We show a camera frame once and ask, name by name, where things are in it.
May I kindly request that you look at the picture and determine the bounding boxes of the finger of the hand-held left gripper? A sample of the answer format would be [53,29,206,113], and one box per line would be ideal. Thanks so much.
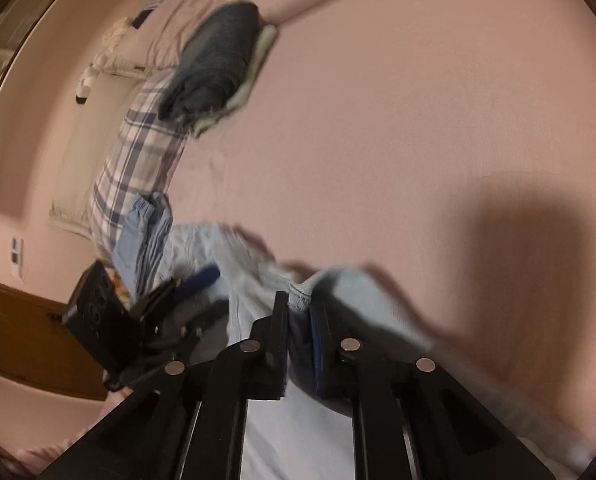
[127,266,222,322]
[144,299,229,357]

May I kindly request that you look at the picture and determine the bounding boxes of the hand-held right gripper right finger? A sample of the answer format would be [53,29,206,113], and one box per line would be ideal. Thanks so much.
[308,301,558,480]

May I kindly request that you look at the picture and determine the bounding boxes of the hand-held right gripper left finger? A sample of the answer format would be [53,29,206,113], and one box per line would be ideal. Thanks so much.
[38,291,291,480]

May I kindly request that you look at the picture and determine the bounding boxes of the light blue pants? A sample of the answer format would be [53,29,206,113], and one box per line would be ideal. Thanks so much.
[165,222,596,480]

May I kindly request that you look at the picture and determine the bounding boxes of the dark grey folded pants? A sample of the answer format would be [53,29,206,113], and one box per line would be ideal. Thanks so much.
[157,1,261,122]

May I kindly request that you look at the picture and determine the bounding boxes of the blue striped shorts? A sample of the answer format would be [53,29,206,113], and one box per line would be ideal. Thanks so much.
[112,191,175,297]

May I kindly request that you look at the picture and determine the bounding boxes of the brown wooden furniture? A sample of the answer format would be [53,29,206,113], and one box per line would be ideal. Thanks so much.
[0,274,110,402]

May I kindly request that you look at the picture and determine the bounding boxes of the plaid cloth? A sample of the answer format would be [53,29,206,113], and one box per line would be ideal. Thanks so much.
[85,71,191,256]

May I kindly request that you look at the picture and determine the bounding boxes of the cream pillow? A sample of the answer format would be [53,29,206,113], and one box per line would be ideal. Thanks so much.
[47,66,151,238]

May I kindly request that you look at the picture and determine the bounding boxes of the pink bed sheet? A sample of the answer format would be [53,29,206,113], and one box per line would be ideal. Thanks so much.
[165,0,596,453]

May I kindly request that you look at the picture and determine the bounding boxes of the pale green folded cloth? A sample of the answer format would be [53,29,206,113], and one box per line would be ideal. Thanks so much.
[190,24,280,140]

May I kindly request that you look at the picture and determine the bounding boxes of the white plush toy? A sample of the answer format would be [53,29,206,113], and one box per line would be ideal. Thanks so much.
[74,16,135,107]

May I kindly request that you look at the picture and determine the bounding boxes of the white wall socket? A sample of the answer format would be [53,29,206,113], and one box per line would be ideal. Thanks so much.
[10,236,27,279]

